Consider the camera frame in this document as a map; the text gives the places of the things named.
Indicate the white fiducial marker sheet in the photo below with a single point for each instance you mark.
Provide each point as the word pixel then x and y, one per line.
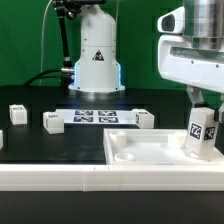
pixel 79 116

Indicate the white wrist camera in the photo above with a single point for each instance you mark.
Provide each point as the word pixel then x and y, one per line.
pixel 172 22

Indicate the white square table top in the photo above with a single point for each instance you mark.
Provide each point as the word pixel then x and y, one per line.
pixel 152 147

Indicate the white U-shaped fence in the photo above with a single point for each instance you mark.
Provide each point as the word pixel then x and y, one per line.
pixel 111 178

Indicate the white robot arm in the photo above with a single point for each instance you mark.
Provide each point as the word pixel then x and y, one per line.
pixel 203 25

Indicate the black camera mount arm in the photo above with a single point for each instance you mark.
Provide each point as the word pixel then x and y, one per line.
pixel 70 9

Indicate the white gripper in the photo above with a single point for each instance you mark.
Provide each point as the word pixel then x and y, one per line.
pixel 178 61

